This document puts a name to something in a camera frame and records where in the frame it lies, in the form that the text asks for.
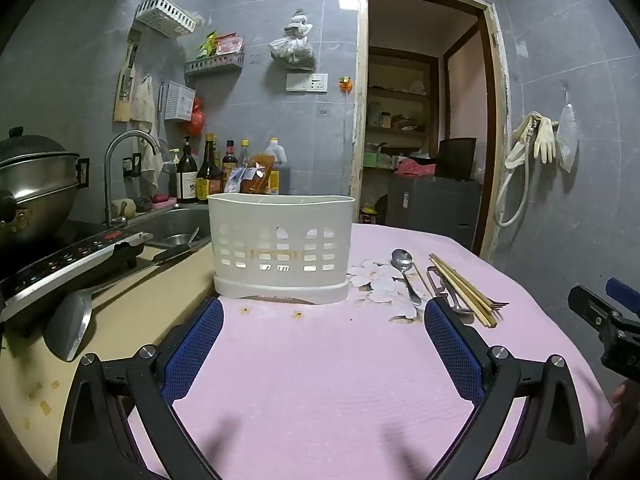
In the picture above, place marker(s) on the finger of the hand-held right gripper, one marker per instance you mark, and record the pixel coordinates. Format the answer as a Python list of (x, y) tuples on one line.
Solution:
[(625, 296), (592, 307)]

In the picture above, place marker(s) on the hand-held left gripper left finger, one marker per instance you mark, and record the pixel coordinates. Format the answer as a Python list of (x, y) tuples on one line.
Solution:
[(195, 350)]

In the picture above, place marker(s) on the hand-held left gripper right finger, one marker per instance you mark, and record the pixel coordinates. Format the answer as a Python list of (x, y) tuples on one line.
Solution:
[(452, 350)]

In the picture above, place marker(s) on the metal fork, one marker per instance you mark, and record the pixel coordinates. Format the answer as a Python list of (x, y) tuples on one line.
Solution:
[(500, 304)]

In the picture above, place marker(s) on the metal peeler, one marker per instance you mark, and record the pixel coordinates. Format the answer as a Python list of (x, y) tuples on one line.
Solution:
[(434, 280)]

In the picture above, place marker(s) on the metal spoon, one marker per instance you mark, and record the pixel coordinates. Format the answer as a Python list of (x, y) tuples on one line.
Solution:
[(401, 260)]

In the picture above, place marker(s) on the white plastic utensil basket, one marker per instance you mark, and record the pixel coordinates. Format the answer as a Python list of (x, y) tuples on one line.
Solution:
[(280, 220)]

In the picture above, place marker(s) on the person's right hand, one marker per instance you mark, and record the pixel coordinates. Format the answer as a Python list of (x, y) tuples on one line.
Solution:
[(625, 405)]

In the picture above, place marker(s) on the steel bowl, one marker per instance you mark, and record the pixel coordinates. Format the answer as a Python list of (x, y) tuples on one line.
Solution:
[(175, 240)]

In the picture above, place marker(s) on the spoon in steel bowl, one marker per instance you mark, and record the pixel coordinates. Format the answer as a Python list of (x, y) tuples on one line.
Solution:
[(193, 236)]

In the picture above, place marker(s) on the pink floral tablecloth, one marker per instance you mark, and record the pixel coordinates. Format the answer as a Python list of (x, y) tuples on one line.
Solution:
[(320, 370)]

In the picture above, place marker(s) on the steel sink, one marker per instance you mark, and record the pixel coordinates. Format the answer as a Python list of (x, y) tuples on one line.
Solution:
[(170, 220)]

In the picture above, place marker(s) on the grey cabinet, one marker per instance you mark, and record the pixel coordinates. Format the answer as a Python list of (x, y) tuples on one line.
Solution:
[(430, 205)]

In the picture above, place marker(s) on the pink sponge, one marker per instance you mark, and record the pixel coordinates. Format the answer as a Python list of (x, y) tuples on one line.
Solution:
[(164, 200)]

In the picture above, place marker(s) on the dark scrubber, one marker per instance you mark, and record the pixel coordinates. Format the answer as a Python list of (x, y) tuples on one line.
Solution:
[(144, 204)]

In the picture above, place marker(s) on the bottle on floor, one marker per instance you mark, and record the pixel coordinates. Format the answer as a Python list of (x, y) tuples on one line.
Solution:
[(369, 216)]

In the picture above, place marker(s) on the beige scrub pad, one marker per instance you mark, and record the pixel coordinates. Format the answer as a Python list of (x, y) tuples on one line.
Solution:
[(123, 207)]

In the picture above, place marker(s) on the black induction cooker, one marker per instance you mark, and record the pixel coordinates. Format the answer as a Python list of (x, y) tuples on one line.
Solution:
[(60, 265)]

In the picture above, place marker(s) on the hanging clear plastic bag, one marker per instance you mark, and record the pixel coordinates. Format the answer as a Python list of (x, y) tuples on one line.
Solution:
[(567, 140)]

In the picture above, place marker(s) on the cream rubber gloves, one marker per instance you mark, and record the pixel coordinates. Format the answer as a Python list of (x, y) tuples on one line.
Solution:
[(545, 140)]

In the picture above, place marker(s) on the dark bottle with white label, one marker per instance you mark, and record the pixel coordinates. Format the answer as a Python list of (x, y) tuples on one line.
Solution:
[(187, 175)]

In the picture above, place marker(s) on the blue and white packet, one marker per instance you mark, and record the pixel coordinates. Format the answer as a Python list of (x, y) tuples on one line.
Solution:
[(237, 180)]

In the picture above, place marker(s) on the green dish soap pump bottle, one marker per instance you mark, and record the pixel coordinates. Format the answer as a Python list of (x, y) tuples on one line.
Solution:
[(173, 175)]

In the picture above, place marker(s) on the orange seasoning bag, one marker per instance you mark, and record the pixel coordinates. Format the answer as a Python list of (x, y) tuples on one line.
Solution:
[(260, 175)]

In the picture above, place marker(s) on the curved metal faucet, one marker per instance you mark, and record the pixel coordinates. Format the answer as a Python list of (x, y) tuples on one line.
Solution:
[(107, 185)]

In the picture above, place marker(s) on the red cloth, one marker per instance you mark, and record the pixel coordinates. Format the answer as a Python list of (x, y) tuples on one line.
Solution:
[(415, 166)]

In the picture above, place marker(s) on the black box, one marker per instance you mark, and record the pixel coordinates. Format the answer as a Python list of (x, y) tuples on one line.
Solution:
[(456, 160)]

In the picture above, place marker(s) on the red-capped sauce bottle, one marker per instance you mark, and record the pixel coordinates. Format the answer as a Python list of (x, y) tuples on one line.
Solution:
[(229, 160)]

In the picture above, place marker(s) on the clear glass bottle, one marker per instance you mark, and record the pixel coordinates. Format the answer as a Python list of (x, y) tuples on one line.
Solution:
[(244, 152)]

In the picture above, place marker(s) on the red plastic bag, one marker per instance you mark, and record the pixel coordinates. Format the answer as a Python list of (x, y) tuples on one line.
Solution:
[(198, 117)]

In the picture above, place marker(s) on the steel wok with lid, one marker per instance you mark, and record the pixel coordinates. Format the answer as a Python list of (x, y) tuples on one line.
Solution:
[(35, 180)]

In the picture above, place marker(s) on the hanging metal utensil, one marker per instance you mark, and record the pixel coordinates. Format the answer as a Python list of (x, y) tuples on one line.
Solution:
[(161, 105)]

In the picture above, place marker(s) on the hanging beige rag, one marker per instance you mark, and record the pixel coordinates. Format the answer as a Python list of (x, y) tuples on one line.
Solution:
[(145, 105)]

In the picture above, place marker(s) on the wooden storage shelf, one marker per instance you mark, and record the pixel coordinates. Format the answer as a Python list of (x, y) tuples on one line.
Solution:
[(400, 95)]

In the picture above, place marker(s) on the wooden cutting board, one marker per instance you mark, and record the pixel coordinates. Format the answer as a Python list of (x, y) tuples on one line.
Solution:
[(124, 90)]

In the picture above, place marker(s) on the pile of seasoning packets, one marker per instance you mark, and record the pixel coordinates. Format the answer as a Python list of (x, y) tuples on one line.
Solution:
[(222, 44)]

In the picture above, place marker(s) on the hanging clear bag of goods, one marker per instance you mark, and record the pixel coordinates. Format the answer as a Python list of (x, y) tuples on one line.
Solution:
[(295, 47)]

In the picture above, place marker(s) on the white perforated wall holder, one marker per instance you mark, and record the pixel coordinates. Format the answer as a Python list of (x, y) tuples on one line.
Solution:
[(180, 100)]

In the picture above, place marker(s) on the wooden door frame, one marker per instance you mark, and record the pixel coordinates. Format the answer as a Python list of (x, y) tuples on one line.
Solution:
[(359, 110)]

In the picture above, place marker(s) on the grey wall shelf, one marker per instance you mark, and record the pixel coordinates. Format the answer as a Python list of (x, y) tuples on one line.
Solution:
[(215, 65)]

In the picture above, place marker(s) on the orange wall hook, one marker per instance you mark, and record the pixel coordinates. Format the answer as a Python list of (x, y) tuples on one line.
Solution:
[(345, 85)]

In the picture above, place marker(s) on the white wall switch panel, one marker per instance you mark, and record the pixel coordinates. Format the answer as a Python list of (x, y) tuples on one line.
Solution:
[(305, 83)]

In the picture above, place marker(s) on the white wall basket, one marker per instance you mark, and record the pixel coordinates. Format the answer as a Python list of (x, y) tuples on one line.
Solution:
[(165, 15)]

